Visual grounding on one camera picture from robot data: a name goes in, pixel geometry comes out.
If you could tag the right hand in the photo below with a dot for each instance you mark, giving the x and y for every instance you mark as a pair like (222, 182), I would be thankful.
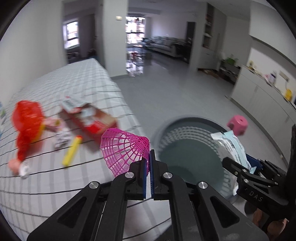
(273, 228)

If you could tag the red toothpaste box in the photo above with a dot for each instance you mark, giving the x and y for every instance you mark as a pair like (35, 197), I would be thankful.
(92, 120)

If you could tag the pink snack wrapper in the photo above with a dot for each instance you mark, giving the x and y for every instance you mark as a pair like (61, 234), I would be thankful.
(53, 124)

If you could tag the yellow foam dart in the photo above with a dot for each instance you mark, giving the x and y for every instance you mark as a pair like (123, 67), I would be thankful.
(68, 158)

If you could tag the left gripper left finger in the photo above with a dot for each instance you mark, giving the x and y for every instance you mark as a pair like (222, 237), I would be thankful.
(96, 212)

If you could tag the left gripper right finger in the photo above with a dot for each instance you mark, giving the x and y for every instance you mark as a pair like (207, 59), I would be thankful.
(199, 212)

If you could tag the grey sofa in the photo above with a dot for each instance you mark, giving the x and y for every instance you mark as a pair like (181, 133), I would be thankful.
(173, 47)

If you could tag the light blue face mask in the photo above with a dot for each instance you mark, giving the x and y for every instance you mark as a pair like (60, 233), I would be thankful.
(228, 145)

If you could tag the red plastic bag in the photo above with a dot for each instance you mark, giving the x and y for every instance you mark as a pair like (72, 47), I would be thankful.
(28, 119)

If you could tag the pink plastic shuttlecock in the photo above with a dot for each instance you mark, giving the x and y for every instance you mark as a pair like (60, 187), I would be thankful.
(120, 149)

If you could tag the white cabinet counter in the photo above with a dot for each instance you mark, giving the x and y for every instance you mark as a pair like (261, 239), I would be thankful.
(267, 107)

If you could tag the grey perforated trash basket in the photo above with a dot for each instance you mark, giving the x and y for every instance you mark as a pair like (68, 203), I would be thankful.
(186, 146)

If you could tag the pink plastic stool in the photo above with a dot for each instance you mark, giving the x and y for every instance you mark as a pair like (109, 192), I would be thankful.
(238, 124)

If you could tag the white checkered tablecloth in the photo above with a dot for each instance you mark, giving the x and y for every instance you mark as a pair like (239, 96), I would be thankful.
(59, 164)

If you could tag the pink pig toy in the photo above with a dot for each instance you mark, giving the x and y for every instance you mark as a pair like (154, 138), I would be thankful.
(14, 165)

